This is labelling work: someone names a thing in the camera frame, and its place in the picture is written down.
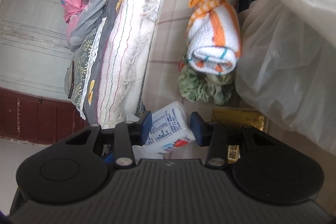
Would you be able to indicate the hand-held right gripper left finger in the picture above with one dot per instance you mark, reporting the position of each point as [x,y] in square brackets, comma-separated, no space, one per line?
[145,125]

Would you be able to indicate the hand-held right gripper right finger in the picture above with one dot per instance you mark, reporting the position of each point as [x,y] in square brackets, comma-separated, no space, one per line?
[195,129]

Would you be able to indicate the white milk carton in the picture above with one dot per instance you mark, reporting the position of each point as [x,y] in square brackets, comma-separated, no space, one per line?
[168,121]

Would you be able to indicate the white plastic bag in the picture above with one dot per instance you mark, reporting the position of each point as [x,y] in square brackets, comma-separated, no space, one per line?
[283,56]

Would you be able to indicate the gold foil packet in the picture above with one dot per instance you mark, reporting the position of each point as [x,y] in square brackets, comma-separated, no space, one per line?
[236,117]

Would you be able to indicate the green scrunchie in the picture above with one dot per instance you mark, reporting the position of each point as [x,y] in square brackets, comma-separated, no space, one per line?
[194,85]

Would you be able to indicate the grey bedsheet with yellow print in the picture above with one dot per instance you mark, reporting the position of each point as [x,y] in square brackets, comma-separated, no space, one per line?
[97,77]

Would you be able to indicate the white fringed blanket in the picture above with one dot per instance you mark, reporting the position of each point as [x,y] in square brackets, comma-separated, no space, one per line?
[123,56]

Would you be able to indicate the rolled white towel orange stripes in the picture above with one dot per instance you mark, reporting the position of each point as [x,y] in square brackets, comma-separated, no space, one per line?
[210,37]

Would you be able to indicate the floral pillow with lace trim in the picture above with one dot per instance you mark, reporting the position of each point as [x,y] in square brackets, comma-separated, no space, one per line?
[81,56]

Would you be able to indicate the plaid bedsheet with cartoon print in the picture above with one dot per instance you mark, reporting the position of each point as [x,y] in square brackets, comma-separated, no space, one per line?
[168,29]

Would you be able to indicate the dark red cabinet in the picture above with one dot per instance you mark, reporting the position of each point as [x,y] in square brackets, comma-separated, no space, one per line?
[39,119]

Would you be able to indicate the white panelled door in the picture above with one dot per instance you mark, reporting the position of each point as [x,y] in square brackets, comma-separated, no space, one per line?
[31,43]

